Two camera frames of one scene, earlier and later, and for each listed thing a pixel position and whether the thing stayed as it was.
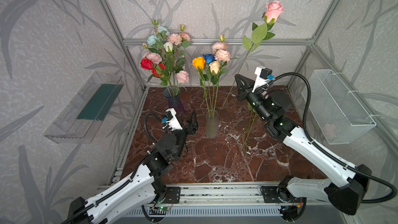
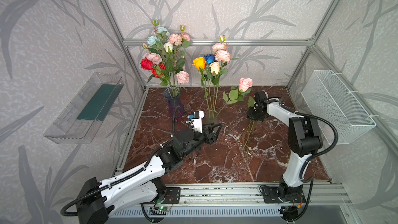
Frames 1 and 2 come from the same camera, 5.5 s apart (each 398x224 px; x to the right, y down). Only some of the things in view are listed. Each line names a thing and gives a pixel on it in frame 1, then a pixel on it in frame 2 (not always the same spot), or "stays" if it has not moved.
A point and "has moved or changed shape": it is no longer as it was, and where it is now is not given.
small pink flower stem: (182, 77) stays
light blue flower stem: (157, 40) stays
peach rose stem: (214, 67) stays
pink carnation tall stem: (174, 39) stays
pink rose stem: (260, 32) has moved or changed shape
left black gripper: (185, 129) to (207, 133)
